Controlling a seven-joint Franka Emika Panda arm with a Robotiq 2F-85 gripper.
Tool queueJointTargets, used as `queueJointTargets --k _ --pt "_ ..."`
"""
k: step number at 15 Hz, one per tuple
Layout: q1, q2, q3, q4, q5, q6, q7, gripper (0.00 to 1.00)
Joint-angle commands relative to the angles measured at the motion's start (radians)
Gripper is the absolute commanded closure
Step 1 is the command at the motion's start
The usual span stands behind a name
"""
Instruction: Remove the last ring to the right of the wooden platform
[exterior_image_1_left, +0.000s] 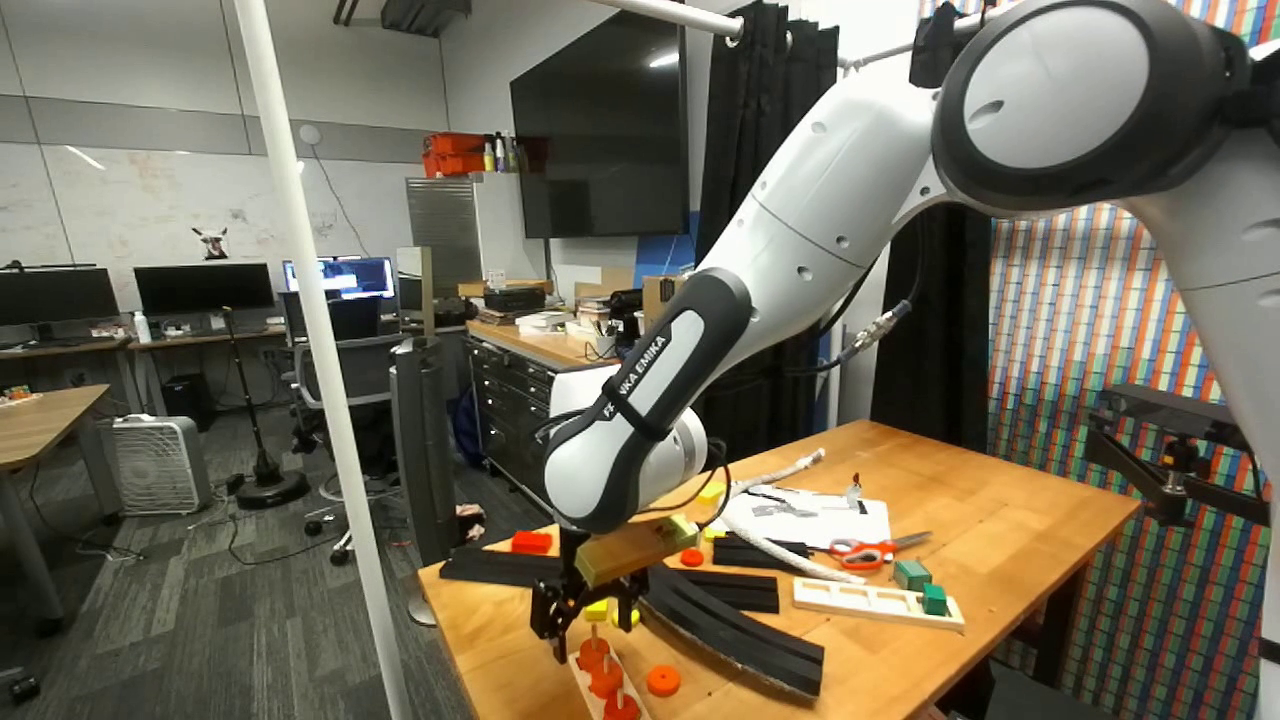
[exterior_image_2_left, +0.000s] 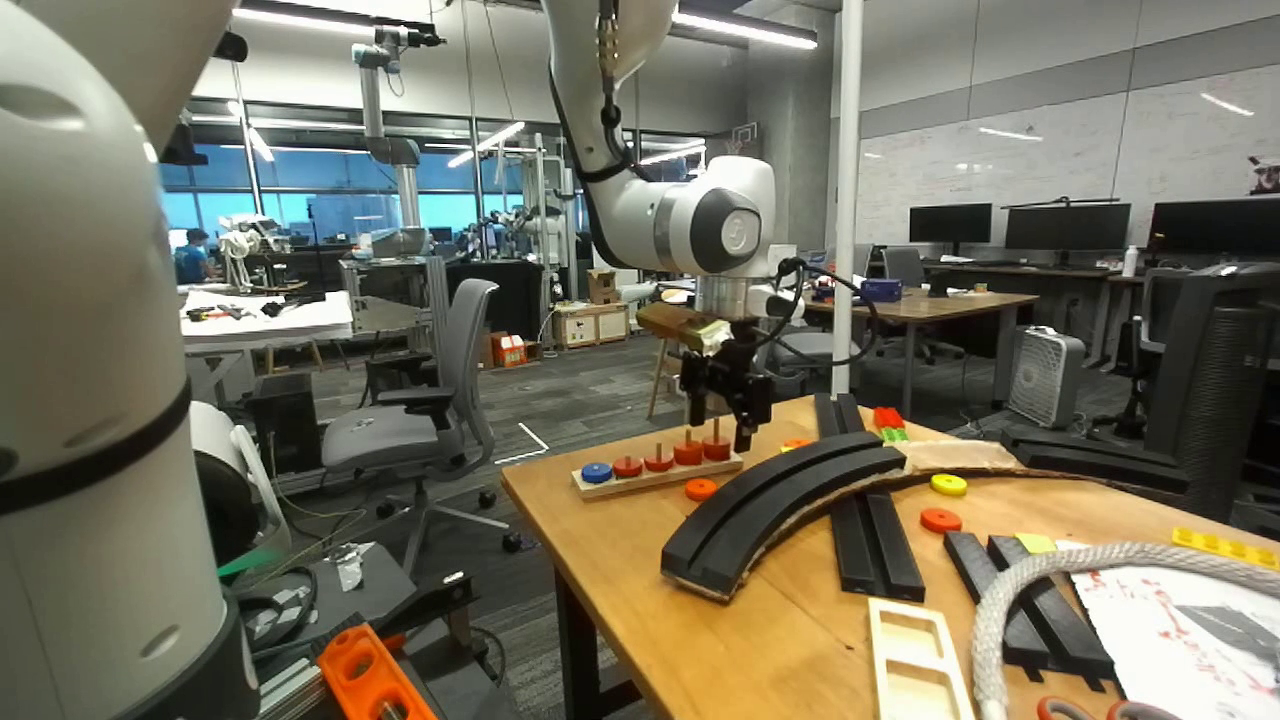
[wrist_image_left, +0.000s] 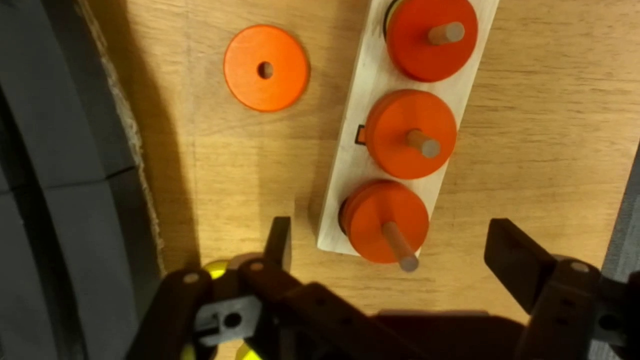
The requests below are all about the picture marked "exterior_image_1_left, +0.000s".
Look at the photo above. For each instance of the red toy block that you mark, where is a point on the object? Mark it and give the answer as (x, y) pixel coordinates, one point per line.
(531, 541)

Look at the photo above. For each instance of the white wooden peg platform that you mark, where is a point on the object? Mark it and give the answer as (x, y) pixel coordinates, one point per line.
(578, 687)

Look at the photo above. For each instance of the cardboard shipping box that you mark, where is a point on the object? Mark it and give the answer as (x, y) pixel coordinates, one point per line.
(659, 303)

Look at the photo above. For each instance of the short black track piece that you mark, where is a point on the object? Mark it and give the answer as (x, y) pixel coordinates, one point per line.
(749, 555)

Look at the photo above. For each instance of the black wall television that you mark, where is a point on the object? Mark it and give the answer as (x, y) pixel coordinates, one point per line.
(603, 135)

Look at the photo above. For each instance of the white frame pole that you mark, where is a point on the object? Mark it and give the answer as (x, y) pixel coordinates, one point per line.
(315, 305)

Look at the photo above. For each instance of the grey metal cabinet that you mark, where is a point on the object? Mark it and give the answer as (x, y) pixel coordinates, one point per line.
(445, 242)

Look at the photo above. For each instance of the black drawer cabinet wood top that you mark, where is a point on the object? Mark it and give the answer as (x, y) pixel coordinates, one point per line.
(515, 401)

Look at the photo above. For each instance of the white box fan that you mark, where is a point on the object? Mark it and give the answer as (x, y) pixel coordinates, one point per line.
(159, 465)

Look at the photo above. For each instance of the black microphone stand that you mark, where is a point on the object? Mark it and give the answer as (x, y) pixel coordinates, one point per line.
(267, 482)

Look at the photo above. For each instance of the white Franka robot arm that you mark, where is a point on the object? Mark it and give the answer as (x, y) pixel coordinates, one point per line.
(802, 226)

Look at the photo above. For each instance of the orange storage box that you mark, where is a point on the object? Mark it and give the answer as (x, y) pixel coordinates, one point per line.
(455, 157)

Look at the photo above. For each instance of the narrow black curtain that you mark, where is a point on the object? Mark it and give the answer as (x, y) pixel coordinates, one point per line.
(934, 346)

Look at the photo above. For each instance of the long black straight track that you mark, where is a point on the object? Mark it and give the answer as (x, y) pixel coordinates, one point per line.
(487, 567)

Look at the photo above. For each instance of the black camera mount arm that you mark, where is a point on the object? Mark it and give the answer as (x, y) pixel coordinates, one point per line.
(1175, 441)

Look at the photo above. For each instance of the green wooden cube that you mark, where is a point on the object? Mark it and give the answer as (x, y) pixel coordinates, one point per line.
(915, 574)
(936, 603)

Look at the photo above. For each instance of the black curved track piece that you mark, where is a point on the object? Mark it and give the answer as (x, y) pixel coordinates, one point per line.
(743, 635)

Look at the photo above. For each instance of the white printed paper sheet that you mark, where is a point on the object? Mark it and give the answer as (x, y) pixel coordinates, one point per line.
(813, 519)

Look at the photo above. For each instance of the wooden office desk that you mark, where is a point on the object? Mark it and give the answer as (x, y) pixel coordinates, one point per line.
(41, 422)

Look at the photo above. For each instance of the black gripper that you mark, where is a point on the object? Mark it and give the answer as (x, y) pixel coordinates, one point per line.
(578, 582)

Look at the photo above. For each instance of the multicolour patterned backdrop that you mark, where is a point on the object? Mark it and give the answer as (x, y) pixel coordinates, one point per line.
(1107, 346)

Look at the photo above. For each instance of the white block sorter tray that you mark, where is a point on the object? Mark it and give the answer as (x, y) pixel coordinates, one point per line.
(853, 603)

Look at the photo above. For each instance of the black ceiling fixture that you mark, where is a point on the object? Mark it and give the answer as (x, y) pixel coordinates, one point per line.
(405, 14)

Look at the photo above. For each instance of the wide black curtain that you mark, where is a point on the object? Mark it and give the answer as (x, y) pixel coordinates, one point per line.
(763, 80)

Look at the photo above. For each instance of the tan wrist camera bar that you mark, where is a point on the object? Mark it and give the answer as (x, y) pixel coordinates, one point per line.
(635, 550)

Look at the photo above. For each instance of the black computer monitor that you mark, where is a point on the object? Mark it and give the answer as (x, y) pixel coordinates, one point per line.
(202, 286)

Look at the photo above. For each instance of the black upright column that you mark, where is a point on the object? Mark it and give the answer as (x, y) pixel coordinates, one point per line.
(422, 453)

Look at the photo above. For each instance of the lit blue computer monitor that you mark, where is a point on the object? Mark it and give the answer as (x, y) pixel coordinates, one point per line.
(342, 277)

